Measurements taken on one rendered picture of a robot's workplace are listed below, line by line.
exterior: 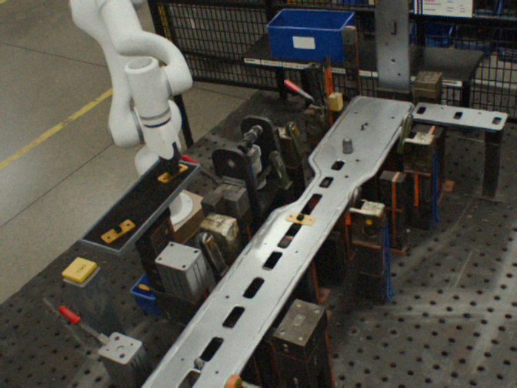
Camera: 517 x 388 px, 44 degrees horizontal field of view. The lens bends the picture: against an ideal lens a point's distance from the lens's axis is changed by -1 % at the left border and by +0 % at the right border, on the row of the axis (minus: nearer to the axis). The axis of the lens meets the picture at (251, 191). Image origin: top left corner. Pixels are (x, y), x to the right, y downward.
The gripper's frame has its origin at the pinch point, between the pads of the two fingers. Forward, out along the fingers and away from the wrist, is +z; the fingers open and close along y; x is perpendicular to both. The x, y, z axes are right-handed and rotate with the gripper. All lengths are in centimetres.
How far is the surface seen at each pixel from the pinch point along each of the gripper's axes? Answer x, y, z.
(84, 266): -36.8, 10.1, 2.6
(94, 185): 52, -180, 120
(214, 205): 1.8, 13.3, 9.1
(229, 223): 0.0, 20.9, 10.7
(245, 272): -5.7, 30.8, 18.6
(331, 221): 22.7, 36.4, 18.9
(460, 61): 112, 23, 16
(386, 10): 89, 9, -10
